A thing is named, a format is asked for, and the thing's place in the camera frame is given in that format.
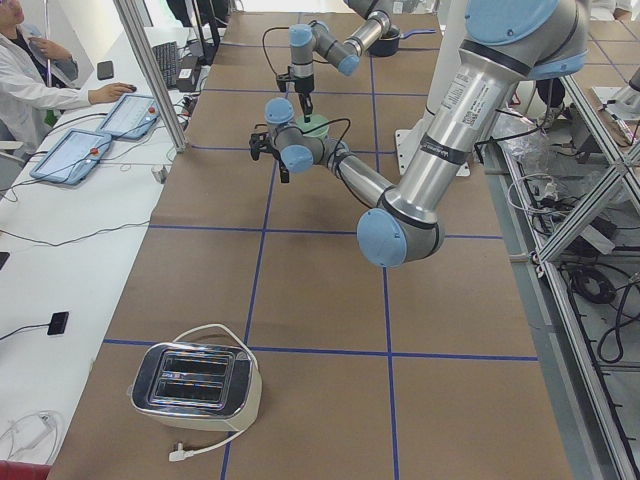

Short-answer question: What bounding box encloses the white and chrome toaster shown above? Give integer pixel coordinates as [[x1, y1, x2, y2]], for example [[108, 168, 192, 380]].
[[130, 342, 262, 432]]

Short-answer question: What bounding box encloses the near blue teach pendant tablet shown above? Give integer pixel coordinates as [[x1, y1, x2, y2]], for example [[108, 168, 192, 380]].
[[30, 129, 113, 186]]

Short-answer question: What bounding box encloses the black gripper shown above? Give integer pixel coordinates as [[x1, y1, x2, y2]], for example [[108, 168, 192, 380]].
[[275, 70, 314, 123], [249, 131, 290, 184]]

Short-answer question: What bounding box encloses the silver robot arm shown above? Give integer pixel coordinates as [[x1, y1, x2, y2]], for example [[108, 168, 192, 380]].
[[249, 1, 590, 267], [276, 0, 393, 123]]

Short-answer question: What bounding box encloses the far blue teach pendant tablet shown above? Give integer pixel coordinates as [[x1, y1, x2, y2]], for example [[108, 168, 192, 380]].
[[96, 93, 159, 140]]

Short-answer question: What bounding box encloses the black keyboard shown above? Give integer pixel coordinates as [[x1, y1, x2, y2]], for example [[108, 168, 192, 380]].
[[151, 41, 179, 89]]

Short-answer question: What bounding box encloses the white toaster power cable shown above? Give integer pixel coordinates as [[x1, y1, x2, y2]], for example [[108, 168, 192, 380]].
[[168, 323, 247, 464]]

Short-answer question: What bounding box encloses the person in white coat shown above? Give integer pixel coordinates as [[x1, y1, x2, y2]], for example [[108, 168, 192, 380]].
[[1, 1, 134, 154]]

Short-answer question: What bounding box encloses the aluminium frame post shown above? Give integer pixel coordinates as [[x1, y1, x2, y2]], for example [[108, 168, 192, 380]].
[[113, 0, 187, 153]]

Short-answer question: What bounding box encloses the green bowl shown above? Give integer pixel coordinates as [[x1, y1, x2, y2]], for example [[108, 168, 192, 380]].
[[296, 113, 330, 140]]

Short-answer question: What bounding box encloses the black smartphone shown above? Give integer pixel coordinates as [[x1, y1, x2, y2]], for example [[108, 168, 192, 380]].
[[96, 61, 114, 80]]

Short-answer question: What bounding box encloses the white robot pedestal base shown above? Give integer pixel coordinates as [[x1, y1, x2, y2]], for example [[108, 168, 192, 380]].
[[395, 1, 468, 175]]

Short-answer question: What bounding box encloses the small black square device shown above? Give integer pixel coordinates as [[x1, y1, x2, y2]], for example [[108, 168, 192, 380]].
[[47, 311, 69, 336]]

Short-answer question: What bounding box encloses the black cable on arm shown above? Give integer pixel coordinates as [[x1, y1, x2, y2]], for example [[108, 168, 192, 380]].
[[304, 117, 352, 161]]

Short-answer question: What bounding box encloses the dark blue saucepan with lid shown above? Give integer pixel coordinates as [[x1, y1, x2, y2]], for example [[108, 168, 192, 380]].
[[368, 25, 436, 57]]

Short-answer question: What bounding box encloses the aluminium frame rack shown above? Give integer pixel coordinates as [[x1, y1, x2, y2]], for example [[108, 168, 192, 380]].
[[507, 64, 639, 479]]

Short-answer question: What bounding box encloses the blue teach pendant tablet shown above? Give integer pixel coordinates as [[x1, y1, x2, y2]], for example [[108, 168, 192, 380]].
[[30, 129, 113, 186], [96, 93, 159, 140]]

